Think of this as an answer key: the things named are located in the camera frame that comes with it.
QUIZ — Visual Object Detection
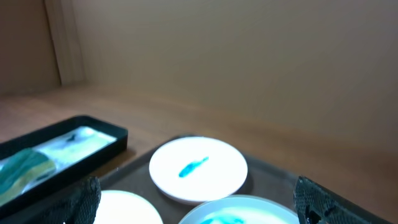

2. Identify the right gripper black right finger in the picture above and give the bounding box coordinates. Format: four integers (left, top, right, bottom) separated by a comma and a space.
294, 176, 391, 224

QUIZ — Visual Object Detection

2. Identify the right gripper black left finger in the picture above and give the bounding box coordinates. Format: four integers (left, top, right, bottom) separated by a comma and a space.
34, 177, 101, 224

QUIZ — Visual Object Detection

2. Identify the green yellow sponge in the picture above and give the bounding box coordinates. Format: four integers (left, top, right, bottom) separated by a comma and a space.
1, 148, 57, 206

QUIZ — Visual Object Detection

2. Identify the white plate blue smear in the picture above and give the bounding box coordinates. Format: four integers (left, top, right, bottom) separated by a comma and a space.
178, 195, 299, 224

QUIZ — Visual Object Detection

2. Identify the black tray with soapy water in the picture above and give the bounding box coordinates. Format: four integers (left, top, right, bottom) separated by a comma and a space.
1, 115, 128, 218

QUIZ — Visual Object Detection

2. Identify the brown plastic serving tray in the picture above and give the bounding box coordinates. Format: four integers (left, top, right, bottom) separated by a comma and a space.
0, 134, 377, 224

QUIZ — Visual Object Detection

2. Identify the white plate far blue stain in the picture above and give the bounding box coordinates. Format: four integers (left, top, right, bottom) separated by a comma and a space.
149, 136, 248, 205

